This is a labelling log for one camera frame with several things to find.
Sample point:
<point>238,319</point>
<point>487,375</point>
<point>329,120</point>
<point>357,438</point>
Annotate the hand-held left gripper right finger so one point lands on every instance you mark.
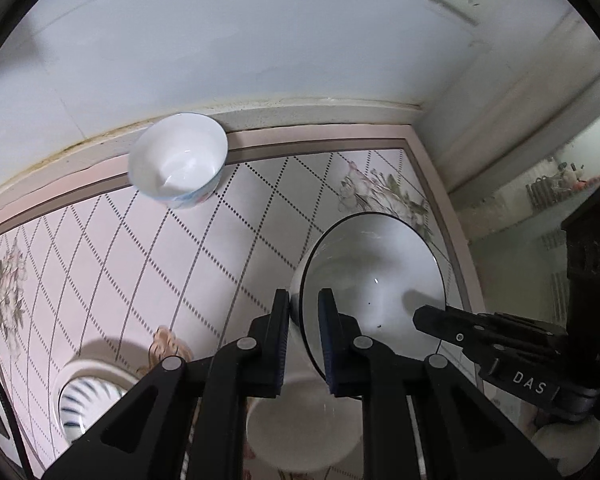
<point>331,350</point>

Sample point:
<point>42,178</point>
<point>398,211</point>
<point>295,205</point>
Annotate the white bowl black rim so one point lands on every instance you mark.
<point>380,270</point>

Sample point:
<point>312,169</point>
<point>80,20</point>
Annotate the striped rim plate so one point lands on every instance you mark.
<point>80,400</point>

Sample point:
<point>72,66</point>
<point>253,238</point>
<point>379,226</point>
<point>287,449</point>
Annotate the white bowl blue pattern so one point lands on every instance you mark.
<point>180,155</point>

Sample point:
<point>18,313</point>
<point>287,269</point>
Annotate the printed floral tablecloth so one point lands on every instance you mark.
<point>130,270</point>

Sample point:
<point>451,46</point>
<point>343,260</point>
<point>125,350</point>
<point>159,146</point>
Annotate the blue striped white bowl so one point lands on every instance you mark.
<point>87,367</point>

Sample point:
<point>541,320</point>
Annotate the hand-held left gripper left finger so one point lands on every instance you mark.
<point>275,350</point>

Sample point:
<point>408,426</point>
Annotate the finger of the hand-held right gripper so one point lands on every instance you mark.
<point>445,327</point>

